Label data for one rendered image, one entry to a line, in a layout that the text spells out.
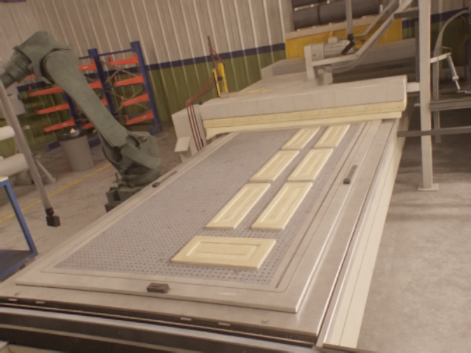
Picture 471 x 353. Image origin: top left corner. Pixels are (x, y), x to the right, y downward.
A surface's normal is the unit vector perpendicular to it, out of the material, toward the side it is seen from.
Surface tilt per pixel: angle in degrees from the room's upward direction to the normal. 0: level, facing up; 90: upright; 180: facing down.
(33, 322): 90
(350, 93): 90
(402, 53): 90
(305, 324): 0
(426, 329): 0
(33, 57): 90
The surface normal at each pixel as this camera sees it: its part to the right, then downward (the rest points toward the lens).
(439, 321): -0.18, -0.92
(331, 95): -0.38, 0.38
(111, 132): 0.53, 0.20
